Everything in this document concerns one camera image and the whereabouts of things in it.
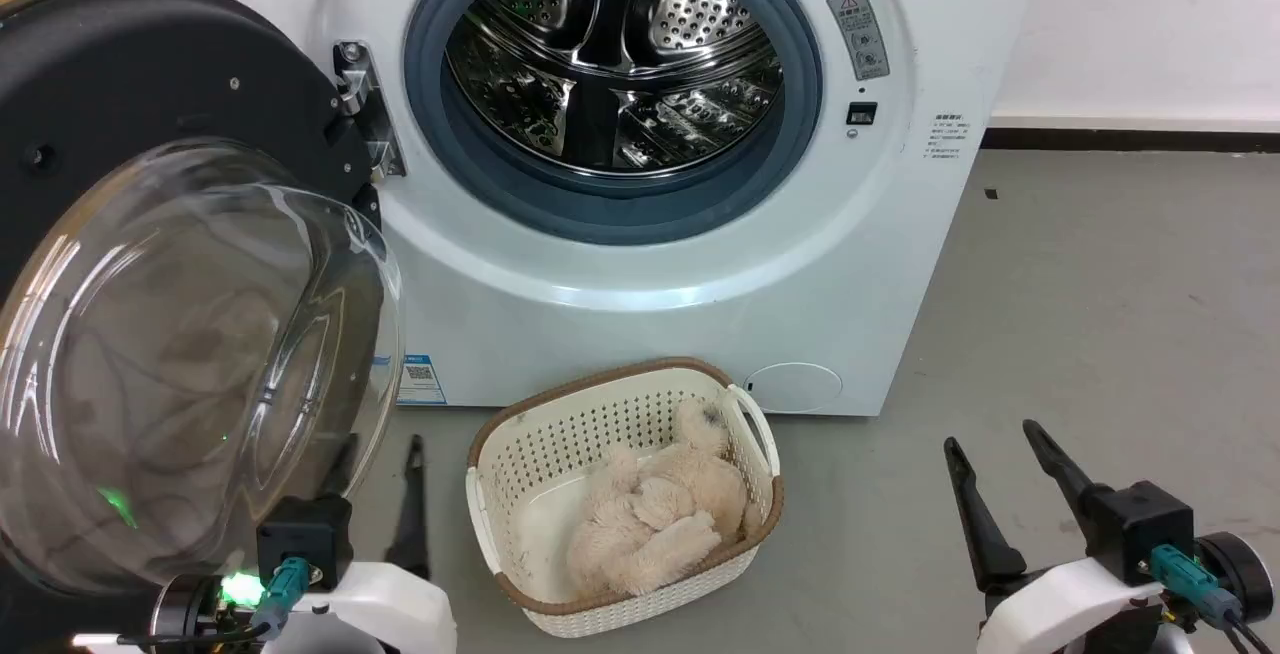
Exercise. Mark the steel perforated washer drum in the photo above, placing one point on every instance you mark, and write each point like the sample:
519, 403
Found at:
612, 59

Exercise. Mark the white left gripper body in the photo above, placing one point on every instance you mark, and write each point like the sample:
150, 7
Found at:
390, 609

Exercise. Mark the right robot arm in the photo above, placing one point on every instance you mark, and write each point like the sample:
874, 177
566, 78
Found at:
1240, 574

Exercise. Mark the small printed text label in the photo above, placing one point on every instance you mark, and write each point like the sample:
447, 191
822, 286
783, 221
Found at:
946, 137

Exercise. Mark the metal door hinge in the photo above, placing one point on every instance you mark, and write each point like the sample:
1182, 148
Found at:
365, 104

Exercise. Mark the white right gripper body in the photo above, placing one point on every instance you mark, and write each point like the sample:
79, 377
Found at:
1060, 604

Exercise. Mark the black wall baseboard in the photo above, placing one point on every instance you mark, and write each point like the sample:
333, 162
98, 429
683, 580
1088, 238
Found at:
1130, 140

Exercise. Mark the beige plush toy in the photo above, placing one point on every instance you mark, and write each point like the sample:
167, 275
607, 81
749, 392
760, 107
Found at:
655, 514

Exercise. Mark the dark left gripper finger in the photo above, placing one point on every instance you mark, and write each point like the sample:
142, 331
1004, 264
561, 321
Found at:
410, 514
343, 469

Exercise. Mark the black round glass washer door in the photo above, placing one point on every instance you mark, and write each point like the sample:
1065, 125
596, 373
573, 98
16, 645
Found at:
150, 234

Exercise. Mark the white front-load washing machine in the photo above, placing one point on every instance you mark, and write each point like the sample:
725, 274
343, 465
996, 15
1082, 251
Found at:
640, 274

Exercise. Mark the white plastic laundry basket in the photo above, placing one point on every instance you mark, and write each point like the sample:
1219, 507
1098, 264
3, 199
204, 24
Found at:
520, 454

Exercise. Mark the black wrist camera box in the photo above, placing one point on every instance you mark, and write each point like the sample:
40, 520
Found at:
305, 534
1140, 529

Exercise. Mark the grey warning sticker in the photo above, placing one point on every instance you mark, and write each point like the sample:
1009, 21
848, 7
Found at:
858, 34

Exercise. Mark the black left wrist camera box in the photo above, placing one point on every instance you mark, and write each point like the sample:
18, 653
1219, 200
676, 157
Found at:
305, 534

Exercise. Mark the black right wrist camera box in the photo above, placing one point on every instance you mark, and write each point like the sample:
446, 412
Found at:
1140, 529

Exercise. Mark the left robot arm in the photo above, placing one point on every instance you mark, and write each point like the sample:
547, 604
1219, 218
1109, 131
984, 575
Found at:
195, 614

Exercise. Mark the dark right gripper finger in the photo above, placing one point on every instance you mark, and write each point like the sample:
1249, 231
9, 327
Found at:
980, 524
1060, 469

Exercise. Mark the blue QR code label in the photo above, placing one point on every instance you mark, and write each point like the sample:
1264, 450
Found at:
420, 379

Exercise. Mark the round filter cover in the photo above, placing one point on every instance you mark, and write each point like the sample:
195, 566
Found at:
793, 387

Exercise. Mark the black door latch slot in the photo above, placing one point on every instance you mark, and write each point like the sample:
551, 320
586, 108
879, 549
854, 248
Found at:
861, 113

